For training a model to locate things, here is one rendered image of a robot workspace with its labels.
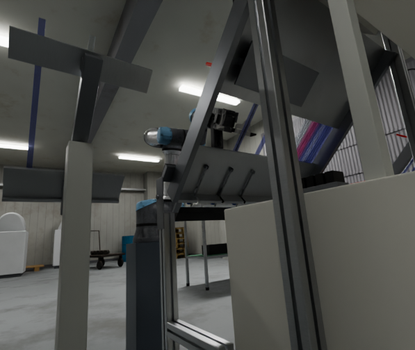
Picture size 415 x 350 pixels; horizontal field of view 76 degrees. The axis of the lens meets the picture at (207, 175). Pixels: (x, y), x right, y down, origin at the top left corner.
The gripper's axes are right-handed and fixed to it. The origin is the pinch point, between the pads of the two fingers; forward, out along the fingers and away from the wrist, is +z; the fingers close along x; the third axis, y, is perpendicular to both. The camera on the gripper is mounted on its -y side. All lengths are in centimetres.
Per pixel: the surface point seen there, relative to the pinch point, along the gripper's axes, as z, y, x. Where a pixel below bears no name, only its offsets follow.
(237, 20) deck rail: 12.8, 28.0, -20.8
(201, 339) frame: 35, -48, -25
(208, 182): -2.9, -20.1, -6.6
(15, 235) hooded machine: -576, -345, -78
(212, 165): -1.0, -13.0, -8.3
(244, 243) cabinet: 36.0, -21.8, -20.9
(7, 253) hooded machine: -558, -377, -89
